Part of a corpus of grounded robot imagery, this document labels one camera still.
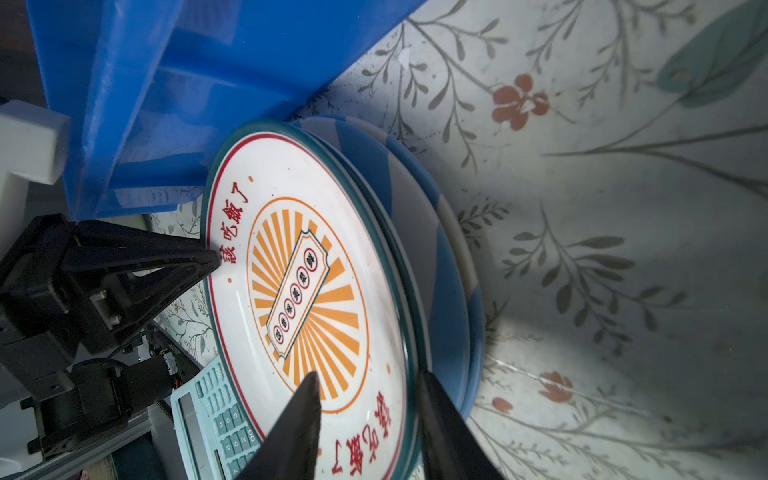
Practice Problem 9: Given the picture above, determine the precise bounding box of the orange sunburst plate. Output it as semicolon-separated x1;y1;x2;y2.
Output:
201;120;431;479

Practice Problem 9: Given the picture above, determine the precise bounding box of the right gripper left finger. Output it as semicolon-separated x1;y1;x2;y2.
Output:
237;372;322;480

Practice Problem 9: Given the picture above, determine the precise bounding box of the blue white striped plate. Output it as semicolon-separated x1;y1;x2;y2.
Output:
295;116;484;418

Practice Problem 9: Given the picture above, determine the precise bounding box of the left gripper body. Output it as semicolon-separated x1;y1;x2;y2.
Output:
1;216;198;459

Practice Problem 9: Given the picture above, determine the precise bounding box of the blue plastic bin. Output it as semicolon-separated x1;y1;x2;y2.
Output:
27;1;418;221

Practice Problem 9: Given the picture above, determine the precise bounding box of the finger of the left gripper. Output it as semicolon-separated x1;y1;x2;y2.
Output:
35;215;221;354

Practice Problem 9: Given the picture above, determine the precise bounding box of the teal calculator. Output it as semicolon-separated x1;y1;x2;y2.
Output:
171;356;261;479

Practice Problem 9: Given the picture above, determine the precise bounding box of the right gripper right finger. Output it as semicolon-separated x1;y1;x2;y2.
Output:
417;370;503;480

